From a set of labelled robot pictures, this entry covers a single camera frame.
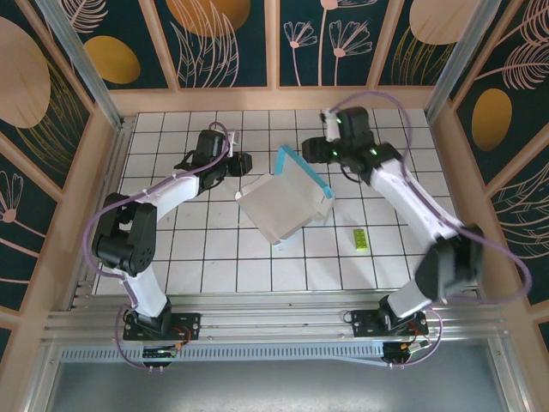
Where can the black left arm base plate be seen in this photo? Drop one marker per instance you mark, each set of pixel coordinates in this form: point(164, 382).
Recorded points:
point(191, 326)

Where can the blue and white paper box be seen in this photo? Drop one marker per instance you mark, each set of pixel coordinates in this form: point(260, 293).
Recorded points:
point(279, 201)

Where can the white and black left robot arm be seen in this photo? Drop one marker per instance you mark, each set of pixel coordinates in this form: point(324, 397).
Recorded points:
point(146, 296)

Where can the grey metal sheet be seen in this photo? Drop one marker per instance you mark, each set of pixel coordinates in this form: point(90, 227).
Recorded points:
point(274, 388)

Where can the aluminium corner post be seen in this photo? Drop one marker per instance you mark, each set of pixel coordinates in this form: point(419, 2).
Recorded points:
point(92, 77)
point(459, 60)

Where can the green toy brick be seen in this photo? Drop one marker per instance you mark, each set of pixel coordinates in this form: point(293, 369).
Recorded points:
point(359, 238)

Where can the aluminium rail frame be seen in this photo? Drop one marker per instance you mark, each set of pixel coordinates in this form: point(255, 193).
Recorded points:
point(279, 317)

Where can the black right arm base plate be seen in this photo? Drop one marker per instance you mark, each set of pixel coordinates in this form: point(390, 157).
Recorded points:
point(364, 324)

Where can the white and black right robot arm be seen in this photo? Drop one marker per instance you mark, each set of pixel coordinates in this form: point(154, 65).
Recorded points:
point(403, 206)

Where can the small black circuit board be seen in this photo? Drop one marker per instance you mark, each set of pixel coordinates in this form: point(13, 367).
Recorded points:
point(158, 354)
point(403, 349)

